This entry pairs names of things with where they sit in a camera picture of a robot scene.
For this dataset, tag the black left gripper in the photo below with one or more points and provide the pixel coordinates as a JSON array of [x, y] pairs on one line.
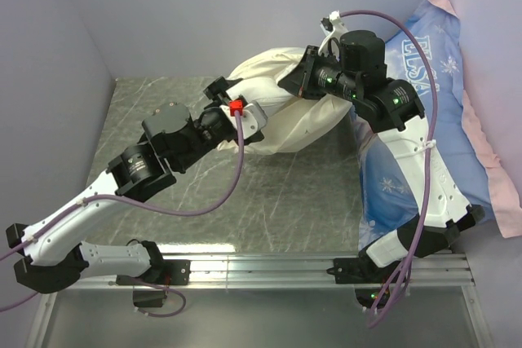
[[218, 94]]

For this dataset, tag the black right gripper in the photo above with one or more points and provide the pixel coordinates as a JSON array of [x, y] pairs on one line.
[[299, 81]]

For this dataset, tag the cream white pillowcase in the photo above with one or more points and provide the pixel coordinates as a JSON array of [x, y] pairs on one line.
[[293, 122]]

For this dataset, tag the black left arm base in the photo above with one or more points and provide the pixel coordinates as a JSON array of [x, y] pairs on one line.
[[160, 277]]

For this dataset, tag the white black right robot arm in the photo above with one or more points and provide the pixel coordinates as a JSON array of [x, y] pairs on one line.
[[352, 67]]

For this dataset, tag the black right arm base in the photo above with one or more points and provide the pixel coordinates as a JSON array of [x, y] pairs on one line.
[[363, 276]]

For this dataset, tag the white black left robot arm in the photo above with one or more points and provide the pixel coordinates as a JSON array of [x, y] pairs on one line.
[[55, 254]]

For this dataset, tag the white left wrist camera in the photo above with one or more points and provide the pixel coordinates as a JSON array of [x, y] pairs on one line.
[[249, 117]]

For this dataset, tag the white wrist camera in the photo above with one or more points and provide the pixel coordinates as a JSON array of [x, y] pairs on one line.
[[333, 29], [249, 117]]

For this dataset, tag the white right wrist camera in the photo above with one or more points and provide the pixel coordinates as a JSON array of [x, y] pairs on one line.
[[333, 29]]

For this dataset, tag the aluminium mounting rail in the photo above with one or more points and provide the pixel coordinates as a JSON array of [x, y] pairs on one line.
[[270, 300]]

